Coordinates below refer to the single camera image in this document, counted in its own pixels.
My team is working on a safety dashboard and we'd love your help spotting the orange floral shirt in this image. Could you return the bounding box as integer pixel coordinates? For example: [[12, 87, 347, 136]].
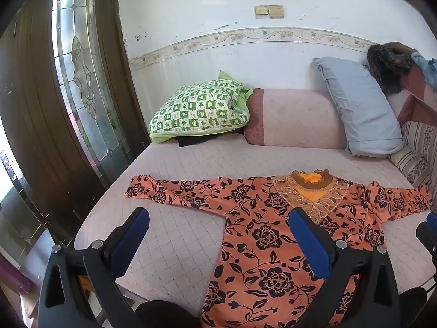
[[125, 169, 432, 328]]

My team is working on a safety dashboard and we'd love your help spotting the purple object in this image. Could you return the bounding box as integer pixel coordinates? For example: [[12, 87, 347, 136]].
[[0, 253, 38, 289]]

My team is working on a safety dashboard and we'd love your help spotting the blue-grey pillow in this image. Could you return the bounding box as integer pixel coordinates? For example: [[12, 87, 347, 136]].
[[311, 56, 405, 158]]

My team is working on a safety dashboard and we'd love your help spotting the green patterned pillow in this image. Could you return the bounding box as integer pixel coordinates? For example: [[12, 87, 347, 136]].
[[149, 70, 255, 144]]

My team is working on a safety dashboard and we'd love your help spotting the dark furry garment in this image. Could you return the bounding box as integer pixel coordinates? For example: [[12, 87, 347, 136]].
[[367, 44, 414, 95]]

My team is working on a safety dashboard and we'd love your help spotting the striped pillow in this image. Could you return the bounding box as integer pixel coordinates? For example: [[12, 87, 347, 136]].
[[389, 121, 437, 188]]

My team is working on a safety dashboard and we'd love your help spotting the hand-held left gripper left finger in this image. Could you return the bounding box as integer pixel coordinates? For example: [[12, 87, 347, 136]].
[[37, 207, 151, 328]]

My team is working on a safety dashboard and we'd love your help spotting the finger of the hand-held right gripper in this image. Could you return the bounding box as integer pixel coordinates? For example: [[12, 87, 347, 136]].
[[416, 212, 437, 270]]

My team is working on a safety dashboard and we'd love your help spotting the wooden door with stained glass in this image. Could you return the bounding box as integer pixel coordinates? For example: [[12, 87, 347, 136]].
[[0, 0, 151, 243]]

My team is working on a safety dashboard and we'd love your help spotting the pink bolster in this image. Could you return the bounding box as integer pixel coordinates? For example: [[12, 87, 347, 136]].
[[243, 88, 349, 150]]

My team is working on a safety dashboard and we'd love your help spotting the light blue cloth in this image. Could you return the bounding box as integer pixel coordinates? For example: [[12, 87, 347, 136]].
[[411, 51, 437, 86]]

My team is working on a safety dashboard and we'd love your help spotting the dark cloth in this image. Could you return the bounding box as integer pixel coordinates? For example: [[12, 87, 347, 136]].
[[176, 131, 246, 147]]

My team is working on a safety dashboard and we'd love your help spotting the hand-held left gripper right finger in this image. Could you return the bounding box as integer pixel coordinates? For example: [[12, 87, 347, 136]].
[[288, 208, 401, 328]]

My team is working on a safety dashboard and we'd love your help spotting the brown and pink blanket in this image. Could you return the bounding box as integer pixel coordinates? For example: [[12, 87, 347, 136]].
[[387, 65, 437, 127]]

